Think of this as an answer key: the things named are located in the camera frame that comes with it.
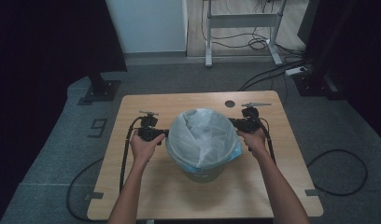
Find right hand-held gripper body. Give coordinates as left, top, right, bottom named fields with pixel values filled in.
left=233, top=102, right=273, bottom=134

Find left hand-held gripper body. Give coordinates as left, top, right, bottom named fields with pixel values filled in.
left=136, top=109, right=168, bottom=147

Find white plastic bag blue edge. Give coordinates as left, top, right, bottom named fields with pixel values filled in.
left=164, top=107, right=244, bottom=175

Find green plastic bin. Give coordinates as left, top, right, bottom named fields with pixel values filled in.
left=183, top=163, right=226, bottom=184

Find person's left hand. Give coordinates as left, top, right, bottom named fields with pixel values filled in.
left=129, top=130, right=166, bottom=166

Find person's right hand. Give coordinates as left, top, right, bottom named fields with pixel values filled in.
left=236, top=126, right=270, bottom=160

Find black stand base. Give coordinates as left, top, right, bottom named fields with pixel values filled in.
left=292, top=70, right=346, bottom=101
left=78, top=72, right=121, bottom=106

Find white power strip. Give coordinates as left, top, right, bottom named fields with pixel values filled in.
left=284, top=65, right=308, bottom=77

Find white panel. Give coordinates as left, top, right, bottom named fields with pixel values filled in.
left=105, top=0, right=189, bottom=54

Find dark curtain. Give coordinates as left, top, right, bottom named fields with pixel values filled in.
left=0, top=0, right=128, bottom=218
left=297, top=0, right=381, bottom=147

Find left hand-held gripper black cable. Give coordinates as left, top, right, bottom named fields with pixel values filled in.
left=65, top=115, right=144, bottom=222

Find hand-held gripper black cable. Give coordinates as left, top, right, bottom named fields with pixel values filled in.
left=257, top=116, right=369, bottom=198
left=65, top=115, right=144, bottom=222

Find black power strip cables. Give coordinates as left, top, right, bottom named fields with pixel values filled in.
left=237, top=46, right=314, bottom=105

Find tangle of black floor cables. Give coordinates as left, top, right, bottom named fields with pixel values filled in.
left=201, top=0, right=275, bottom=51

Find right hand-held gripper black cable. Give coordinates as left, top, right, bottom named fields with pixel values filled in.
left=257, top=116, right=369, bottom=198

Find white metal desk frame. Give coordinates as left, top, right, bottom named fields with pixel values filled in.
left=204, top=0, right=288, bottom=68

